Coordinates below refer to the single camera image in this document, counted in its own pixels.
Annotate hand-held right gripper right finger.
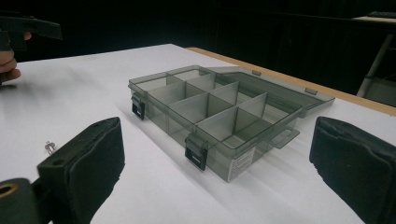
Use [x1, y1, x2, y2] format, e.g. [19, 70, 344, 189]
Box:
[309, 116, 396, 224]

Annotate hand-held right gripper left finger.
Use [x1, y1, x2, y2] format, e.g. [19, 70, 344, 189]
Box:
[36, 117, 126, 224]

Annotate small metal screw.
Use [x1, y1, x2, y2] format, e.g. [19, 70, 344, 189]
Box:
[44, 141, 57, 156]

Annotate grey transparent compartment box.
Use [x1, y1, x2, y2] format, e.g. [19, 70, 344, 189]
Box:
[128, 64, 336, 183]

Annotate white table cover sheet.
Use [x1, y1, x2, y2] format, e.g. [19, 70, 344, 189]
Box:
[0, 43, 396, 224]

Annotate metal stand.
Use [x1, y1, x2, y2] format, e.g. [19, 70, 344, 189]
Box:
[356, 32, 396, 107]

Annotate dark keyboard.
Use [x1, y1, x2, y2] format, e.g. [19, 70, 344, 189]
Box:
[367, 10, 396, 20]

